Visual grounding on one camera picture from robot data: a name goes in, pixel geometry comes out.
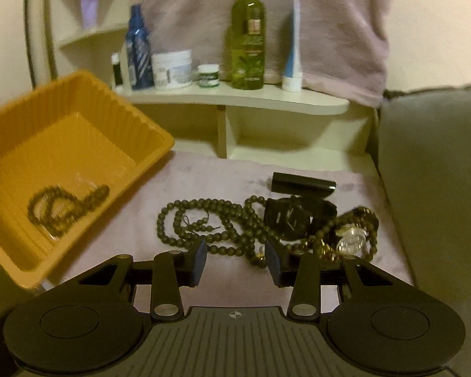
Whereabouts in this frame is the green olive spray bottle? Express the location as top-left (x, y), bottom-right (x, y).
top-left (230, 0), bottom-right (266, 90)

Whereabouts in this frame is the blue white tube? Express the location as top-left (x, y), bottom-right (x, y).
top-left (281, 0), bottom-right (303, 93)

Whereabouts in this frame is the black white lip balm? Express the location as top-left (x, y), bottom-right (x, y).
top-left (110, 52), bottom-right (123, 91)

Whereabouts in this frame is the small green white jar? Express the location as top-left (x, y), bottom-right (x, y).
top-left (197, 64), bottom-right (219, 89)

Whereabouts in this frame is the black rectangular case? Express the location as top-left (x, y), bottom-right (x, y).
top-left (270, 172), bottom-right (337, 198)

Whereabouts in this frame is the orange plastic basket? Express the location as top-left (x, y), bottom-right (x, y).
top-left (0, 71), bottom-right (174, 289)

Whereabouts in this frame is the purple tube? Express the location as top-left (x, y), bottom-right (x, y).
top-left (79, 0), bottom-right (99, 30)

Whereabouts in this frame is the brown wooden bead necklace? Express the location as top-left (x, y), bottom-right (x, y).
top-left (26, 183), bottom-right (112, 238)

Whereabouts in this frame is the blue spray bottle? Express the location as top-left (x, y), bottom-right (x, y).
top-left (125, 4), bottom-right (153, 90)

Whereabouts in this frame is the cream corner shelf unit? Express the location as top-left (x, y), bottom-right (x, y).
top-left (47, 0), bottom-right (376, 175)

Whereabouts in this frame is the black wrist watch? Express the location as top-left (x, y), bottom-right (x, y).
top-left (264, 196), bottom-right (338, 242)

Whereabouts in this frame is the white cream jar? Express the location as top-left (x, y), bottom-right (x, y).
top-left (151, 50), bottom-right (193, 90)

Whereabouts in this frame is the pink hanging towel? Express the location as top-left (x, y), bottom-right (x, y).
top-left (130, 0), bottom-right (391, 107)

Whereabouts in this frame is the grey cushion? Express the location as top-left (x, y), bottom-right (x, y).
top-left (378, 85), bottom-right (471, 376)

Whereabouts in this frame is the silver crystal watch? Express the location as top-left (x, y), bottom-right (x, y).
top-left (335, 224), bottom-right (369, 257)

